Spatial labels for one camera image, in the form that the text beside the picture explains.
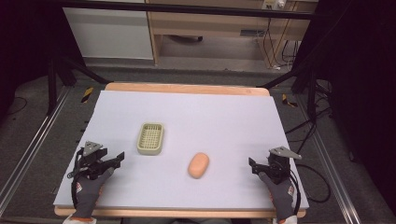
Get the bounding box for orange soap bar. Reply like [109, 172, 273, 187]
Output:
[187, 151, 210, 180]

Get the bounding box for wooden desk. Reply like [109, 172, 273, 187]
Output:
[145, 0, 319, 67]

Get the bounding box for beige slotted soap dish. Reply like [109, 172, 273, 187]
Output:
[136, 121, 165, 156]

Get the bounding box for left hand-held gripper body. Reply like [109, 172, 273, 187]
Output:
[75, 140, 109, 181]

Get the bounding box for black floor cables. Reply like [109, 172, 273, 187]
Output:
[284, 78, 334, 147]

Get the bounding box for white cabinet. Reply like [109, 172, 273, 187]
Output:
[62, 0, 155, 61]

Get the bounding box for wooden table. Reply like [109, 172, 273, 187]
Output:
[53, 81, 307, 219]

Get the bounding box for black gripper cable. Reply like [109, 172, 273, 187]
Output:
[66, 147, 86, 210]
[289, 162, 332, 217]

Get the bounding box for white table mat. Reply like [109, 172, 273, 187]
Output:
[52, 90, 310, 210]

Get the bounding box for person's left hand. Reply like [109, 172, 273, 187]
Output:
[72, 167, 115, 219]

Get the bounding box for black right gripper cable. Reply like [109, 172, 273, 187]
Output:
[289, 162, 332, 217]

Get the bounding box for silver floor rail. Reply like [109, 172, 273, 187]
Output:
[0, 86, 73, 216]
[295, 92, 362, 224]

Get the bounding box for yellow black striped marker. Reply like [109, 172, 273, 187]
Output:
[80, 86, 94, 104]
[281, 93, 299, 108]

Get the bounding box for person's right hand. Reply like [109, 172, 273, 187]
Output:
[258, 171, 297, 222]

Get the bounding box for bundle of hanging cables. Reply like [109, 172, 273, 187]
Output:
[262, 8, 301, 70]

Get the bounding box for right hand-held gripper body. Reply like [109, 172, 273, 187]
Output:
[266, 146, 303, 185]

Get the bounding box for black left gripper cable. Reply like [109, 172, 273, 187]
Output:
[66, 147, 86, 210]

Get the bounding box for black metal frame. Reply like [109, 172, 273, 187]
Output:
[46, 0, 321, 117]

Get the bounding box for white power strip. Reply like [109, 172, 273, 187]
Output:
[262, 0, 287, 10]

